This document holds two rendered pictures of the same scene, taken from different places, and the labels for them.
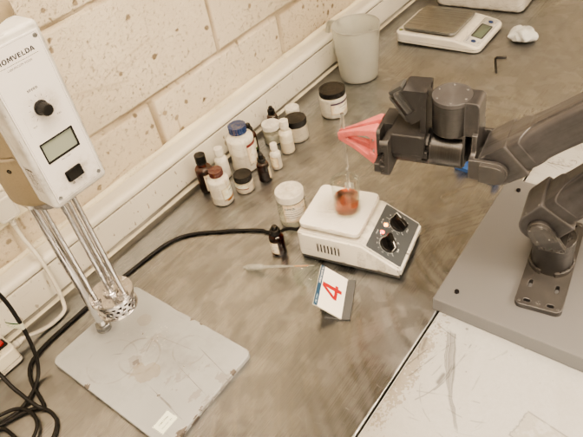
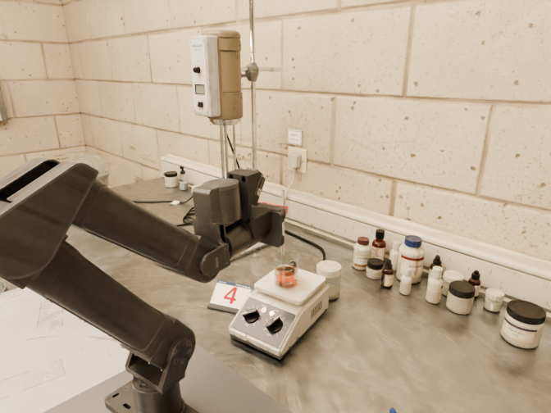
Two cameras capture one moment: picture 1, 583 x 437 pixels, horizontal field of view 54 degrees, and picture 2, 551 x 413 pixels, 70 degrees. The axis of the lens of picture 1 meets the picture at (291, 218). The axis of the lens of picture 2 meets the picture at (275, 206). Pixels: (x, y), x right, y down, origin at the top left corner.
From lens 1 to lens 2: 118 cm
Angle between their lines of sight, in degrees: 78
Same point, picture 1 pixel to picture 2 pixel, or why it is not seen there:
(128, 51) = (396, 139)
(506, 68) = not seen: outside the picture
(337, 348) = (188, 299)
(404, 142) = not seen: hidden behind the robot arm
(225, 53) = (484, 202)
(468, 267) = (202, 362)
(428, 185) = (358, 387)
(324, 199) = (304, 276)
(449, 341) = not seen: hidden behind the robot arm
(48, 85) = (202, 63)
